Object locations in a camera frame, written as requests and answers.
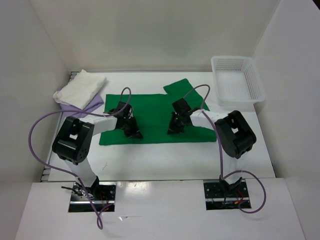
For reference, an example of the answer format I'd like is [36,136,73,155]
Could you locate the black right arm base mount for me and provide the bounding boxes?
[203,180,252,211]

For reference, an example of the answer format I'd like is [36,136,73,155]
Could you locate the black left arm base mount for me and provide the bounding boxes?
[61,181,117,213]

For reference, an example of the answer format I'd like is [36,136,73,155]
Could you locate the white t shirt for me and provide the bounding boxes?
[53,69,107,110]

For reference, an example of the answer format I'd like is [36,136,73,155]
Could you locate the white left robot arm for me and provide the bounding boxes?
[52,101,143,200]

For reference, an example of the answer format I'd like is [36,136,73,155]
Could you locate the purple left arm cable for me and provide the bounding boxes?
[27,86,133,230]

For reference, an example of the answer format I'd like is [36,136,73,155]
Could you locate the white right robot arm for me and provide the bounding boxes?
[167,98,257,197]

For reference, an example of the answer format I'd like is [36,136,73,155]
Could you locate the green t shirt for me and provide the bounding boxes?
[99,78,217,146]

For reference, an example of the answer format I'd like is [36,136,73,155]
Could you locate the purple t shirt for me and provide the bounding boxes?
[54,88,104,118]

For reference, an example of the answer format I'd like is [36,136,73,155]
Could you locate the white plastic laundry basket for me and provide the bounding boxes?
[211,55,266,105]

